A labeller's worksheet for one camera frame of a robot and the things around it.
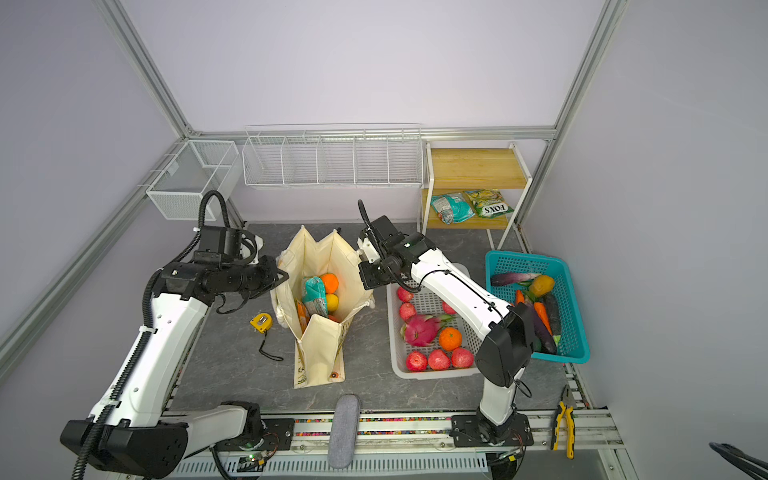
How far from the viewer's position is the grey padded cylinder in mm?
705

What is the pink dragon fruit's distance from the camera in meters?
0.84

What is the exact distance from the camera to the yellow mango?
0.96 metres

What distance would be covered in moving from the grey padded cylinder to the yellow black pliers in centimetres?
49
